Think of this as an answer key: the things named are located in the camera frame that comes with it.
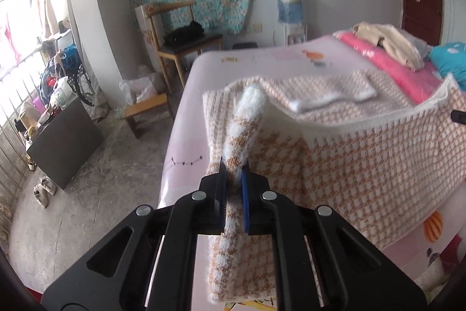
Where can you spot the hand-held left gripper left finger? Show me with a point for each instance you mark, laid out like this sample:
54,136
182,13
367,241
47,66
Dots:
214,212

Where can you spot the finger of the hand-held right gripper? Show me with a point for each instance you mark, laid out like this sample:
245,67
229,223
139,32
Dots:
459,116

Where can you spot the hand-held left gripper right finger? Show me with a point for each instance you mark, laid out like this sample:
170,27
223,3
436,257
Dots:
245,201

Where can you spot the beige houndstooth fuzzy coat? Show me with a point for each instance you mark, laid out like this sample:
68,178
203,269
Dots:
346,158

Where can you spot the beige clothes pile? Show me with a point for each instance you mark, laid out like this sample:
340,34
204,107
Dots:
393,41

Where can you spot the grey folded cloth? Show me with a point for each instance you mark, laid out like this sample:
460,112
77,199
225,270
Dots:
418,43

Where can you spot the pink floral blanket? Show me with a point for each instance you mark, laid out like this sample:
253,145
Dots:
382,63

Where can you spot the low wooden stool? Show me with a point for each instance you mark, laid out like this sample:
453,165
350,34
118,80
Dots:
149,107

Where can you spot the lavender printed bed sheet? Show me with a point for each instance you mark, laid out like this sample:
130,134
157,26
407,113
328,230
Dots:
225,74

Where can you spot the clear plastic bag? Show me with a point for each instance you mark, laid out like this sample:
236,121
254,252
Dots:
140,88

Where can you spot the dark grey cabinet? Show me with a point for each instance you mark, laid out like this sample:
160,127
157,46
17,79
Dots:
65,147

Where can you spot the wooden chair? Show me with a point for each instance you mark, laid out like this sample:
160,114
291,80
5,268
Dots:
185,48

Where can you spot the white shoe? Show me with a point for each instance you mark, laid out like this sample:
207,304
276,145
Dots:
40,196
49,185

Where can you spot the white water dispenser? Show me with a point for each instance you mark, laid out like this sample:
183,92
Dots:
295,36

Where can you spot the black cloth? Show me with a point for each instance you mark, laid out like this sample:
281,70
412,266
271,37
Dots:
184,32

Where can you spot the blue water jug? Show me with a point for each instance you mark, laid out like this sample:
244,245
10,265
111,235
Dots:
290,5

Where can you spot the clutter pile of household goods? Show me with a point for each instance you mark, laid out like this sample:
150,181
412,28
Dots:
54,85

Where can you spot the metal window railing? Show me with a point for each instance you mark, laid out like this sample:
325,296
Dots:
11,136

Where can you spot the wall socket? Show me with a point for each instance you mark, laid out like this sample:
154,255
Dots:
257,28

